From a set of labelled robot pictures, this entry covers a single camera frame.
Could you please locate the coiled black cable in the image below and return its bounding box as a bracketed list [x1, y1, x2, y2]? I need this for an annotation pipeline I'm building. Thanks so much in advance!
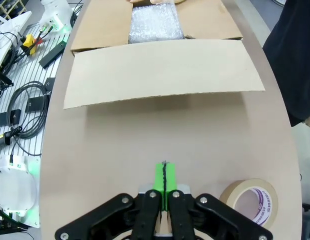
[8, 80, 51, 140]

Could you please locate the silver slatted aluminium base plate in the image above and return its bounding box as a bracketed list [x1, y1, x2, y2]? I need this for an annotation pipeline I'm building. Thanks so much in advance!
[0, 23, 72, 230]

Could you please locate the brown cardboard shipping box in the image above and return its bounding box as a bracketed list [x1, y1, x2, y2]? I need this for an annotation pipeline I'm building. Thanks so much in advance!
[63, 0, 267, 110]

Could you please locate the beige packing tape roll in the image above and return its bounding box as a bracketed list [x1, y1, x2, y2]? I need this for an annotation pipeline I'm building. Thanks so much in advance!
[219, 178, 279, 229]

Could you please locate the white flat panel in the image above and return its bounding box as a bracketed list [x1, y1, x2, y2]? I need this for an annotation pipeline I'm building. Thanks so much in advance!
[0, 11, 33, 68]

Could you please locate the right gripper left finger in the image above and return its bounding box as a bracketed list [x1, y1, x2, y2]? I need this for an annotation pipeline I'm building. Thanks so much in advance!
[54, 162, 167, 240]

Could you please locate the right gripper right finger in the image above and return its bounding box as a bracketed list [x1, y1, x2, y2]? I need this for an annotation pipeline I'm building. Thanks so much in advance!
[165, 163, 273, 240]

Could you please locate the person in black T-shirt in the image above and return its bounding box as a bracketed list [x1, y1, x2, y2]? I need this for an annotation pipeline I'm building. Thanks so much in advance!
[262, 0, 310, 128]

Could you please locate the person's right hand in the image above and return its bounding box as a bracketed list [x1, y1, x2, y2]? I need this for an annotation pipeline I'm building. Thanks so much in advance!
[149, 0, 185, 5]

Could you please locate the black square mounting plate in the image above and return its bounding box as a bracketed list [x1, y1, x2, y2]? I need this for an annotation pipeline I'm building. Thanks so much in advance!
[0, 109, 22, 128]
[26, 97, 46, 113]

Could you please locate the clear bubble wrap bundle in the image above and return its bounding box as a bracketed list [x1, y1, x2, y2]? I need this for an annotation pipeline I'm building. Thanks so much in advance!
[128, 2, 183, 45]

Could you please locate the black connector with yellow label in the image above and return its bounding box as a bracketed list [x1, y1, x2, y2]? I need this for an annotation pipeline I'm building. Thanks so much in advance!
[0, 126, 23, 147]

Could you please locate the long black bar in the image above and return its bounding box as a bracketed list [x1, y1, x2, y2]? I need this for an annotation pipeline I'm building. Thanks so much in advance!
[39, 41, 66, 69]

